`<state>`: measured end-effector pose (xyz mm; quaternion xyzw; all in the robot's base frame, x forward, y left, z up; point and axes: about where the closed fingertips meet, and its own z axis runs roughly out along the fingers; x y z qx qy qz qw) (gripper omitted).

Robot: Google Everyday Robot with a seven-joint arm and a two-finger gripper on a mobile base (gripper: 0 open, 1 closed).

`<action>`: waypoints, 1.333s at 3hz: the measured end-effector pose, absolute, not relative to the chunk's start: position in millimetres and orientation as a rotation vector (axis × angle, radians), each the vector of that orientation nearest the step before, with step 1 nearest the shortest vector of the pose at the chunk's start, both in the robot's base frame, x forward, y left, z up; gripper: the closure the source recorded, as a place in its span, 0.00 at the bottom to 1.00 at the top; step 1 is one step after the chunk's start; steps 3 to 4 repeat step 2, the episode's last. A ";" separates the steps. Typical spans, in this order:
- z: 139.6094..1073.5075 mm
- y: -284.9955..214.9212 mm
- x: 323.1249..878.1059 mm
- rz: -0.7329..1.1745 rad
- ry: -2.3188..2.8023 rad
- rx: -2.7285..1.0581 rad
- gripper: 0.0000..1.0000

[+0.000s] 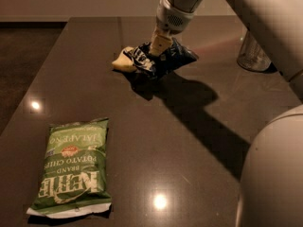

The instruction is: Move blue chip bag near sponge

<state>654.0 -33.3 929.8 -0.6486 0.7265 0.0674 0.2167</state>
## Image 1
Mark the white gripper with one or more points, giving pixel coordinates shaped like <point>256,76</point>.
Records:
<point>171,19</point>

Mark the blue Kettle chip bag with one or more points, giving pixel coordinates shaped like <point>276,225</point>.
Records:
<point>155,67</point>

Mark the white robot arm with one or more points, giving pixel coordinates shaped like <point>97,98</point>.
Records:
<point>232,151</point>

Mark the yellow sponge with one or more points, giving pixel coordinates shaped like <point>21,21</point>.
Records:
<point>123,63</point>

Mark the green Kettle chip bag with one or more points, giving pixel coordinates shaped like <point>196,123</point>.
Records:
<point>74,176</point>

